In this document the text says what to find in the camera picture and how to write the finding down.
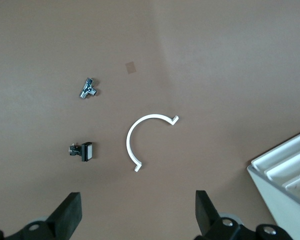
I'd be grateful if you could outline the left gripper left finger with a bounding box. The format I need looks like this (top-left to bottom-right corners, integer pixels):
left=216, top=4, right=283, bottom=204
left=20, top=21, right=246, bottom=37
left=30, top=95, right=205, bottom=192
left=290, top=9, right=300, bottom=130
left=45, top=191, right=83, bottom=240

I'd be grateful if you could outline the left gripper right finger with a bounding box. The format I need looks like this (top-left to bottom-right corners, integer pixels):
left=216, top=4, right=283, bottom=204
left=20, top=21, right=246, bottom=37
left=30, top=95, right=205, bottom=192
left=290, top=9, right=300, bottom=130
left=195, top=190, right=241, bottom=240

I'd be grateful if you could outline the small metal connector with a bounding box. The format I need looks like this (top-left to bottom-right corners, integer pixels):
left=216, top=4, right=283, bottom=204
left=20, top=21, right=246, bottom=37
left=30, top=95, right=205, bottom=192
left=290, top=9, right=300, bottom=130
left=79, top=77, right=98, bottom=99

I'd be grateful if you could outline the brown tape patch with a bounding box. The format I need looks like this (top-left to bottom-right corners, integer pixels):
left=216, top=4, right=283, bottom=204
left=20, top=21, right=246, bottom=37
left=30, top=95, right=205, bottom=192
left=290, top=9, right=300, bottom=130
left=124, top=61, right=138, bottom=75

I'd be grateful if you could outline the black rectangular switch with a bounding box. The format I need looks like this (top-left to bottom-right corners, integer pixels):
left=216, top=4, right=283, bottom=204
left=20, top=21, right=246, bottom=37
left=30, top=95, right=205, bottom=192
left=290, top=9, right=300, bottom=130
left=67, top=141, right=95, bottom=163

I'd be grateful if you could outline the white curved plastic bracket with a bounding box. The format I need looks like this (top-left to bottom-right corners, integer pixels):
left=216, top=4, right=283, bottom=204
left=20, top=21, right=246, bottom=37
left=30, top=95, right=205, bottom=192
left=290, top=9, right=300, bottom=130
left=126, top=113, right=180, bottom=173

